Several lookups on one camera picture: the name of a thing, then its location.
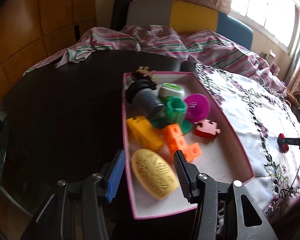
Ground red puzzle piece block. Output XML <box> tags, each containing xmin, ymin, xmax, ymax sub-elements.
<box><xmin>277</xmin><ymin>133</ymin><xmax>289</xmax><ymax>153</ymax></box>

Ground black grey cylindrical container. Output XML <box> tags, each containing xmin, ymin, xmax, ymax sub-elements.
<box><xmin>125</xmin><ymin>79</ymin><xmax>165</xmax><ymax>121</ymax></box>

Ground white container green lid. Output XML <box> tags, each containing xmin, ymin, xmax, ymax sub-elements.
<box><xmin>159</xmin><ymin>82</ymin><xmax>185</xmax><ymax>100</ymax></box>

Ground white embroidered floral tablecloth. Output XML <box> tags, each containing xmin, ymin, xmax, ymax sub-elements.
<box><xmin>194</xmin><ymin>63</ymin><xmax>300</xmax><ymax>235</ymax></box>

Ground yellow oval soap bar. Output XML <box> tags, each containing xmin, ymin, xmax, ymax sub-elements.
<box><xmin>130</xmin><ymin>149</ymin><xmax>179</xmax><ymax>200</ymax></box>

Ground red white puzzle piece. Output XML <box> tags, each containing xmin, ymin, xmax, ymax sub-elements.
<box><xmin>194</xmin><ymin>119</ymin><xmax>221</xmax><ymax>139</ymax></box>

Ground orange cube blocks toy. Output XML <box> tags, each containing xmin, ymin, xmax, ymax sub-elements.
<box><xmin>161</xmin><ymin>124</ymin><xmax>202</xmax><ymax>162</ymax></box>

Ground yellow rectangular block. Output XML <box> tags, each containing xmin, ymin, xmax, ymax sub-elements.
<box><xmin>126</xmin><ymin>115</ymin><xmax>164</xmax><ymax>152</ymax></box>

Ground magenta round disc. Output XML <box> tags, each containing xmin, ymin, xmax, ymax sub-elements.
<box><xmin>184</xmin><ymin>93</ymin><xmax>211</xmax><ymax>122</ymax></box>

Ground pink cardboard box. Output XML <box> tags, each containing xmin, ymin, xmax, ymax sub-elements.
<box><xmin>122</xmin><ymin>71</ymin><xmax>256</xmax><ymax>221</ymax></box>

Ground green plastic cup toy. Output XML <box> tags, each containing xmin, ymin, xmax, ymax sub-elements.
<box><xmin>151</xmin><ymin>96</ymin><xmax>193</xmax><ymax>134</ymax></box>

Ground pink striped bedsheet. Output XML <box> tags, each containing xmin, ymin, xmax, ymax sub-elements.
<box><xmin>26</xmin><ymin>25</ymin><xmax>286</xmax><ymax>96</ymax></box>

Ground black hair clip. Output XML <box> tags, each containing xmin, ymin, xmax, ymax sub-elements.
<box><xmin>132</xmin><ymin>66</ymin><xmax>157</xmax><ymax>90</ymax></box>

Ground black rolled mat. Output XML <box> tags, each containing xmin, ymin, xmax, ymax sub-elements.
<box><xmin>110</xmin><ymin>0</ymin><xmax>133</xmax><ymax>31</ymax></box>

